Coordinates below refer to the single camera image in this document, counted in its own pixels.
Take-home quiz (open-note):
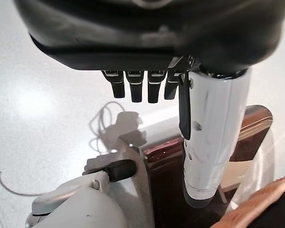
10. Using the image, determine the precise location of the brown acrylic stool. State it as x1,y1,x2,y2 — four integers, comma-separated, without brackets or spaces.
120,104,275,228

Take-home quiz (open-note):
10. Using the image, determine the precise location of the silver left robot leg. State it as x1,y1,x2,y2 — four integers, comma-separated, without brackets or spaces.
25,159,137,228

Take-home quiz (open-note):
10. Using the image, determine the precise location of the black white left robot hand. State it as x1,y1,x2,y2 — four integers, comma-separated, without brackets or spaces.
13,0,285,209

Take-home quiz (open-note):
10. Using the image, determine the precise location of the wicker laundry basket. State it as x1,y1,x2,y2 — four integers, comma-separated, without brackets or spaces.
209,173,285,228

